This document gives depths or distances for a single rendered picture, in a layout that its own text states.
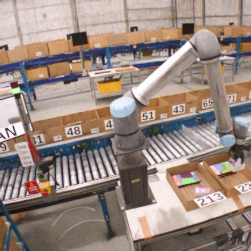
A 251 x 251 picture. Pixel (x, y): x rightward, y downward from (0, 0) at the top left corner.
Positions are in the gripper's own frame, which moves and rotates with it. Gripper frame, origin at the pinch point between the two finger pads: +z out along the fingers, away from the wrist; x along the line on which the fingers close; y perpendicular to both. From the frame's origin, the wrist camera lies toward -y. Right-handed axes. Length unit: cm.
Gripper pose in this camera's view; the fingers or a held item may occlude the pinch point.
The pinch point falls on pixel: (236, 165)
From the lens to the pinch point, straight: 168.2
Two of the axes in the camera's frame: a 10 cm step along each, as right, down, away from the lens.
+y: -9.7, 1.8, -1.8
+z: 0.9, 9.0, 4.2
